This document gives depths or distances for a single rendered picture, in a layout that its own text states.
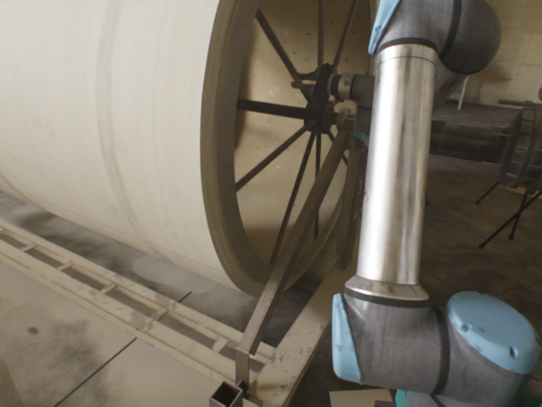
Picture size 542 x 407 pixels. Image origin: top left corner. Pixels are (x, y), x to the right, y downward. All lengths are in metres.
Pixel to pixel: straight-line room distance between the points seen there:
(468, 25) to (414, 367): 0.60
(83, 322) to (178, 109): 1.27
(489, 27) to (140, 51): 0.80
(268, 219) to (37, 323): 1.30
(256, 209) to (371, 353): 1.78
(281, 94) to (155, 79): 1.68
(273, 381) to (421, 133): 0.96
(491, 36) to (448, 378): 0.61
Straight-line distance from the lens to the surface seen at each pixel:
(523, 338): 0.70
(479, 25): 0.79
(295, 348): 1.42
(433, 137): 1.47
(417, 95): 0.69
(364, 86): 1.25
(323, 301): 1.61
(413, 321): 0.65
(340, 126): 1.56
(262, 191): 2.42
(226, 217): 1.06
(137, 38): 1.07
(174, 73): 0.96
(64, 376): 1.75
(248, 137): 2.68
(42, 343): 1.92
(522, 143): 1.41
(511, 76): 9.54
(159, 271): 2.12
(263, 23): 1.13
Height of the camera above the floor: 1.25
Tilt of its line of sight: 26 degrees down
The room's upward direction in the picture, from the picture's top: 3 degrees clockwise
